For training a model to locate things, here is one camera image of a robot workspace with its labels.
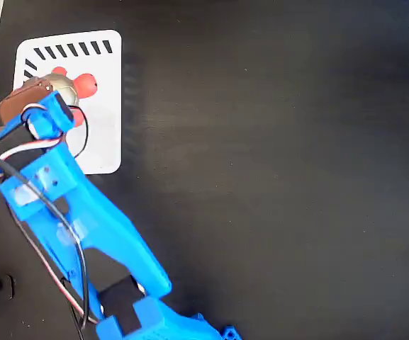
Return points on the brown gripper, black servo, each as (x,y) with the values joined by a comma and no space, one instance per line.
(56,108)

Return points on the red turtle toy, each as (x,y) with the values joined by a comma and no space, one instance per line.
(85,85)

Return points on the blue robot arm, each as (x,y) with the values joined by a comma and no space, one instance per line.
(94,219)

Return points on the white slotted plastic tray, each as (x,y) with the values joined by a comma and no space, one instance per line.
(101,117)

